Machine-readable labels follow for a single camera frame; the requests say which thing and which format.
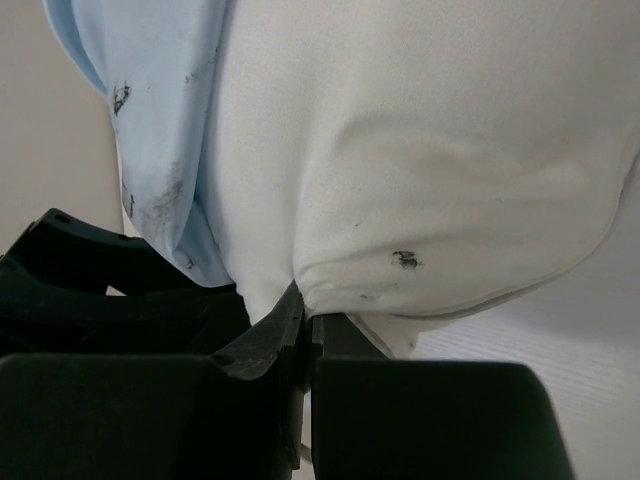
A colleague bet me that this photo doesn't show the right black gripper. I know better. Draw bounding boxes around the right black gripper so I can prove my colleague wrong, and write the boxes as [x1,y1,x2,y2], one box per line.
[1,209,304,479]

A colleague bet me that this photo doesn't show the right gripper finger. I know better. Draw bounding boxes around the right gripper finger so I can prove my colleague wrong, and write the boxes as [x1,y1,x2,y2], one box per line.
[311,315,574,479]

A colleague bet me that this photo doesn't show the white pillow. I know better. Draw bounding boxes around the white pillow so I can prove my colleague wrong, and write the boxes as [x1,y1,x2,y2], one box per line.
[202,1,639,352]

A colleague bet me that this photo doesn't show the light blue pillowcase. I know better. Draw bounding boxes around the light blue pillowcase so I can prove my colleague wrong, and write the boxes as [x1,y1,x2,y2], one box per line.
[43,1,231,287]

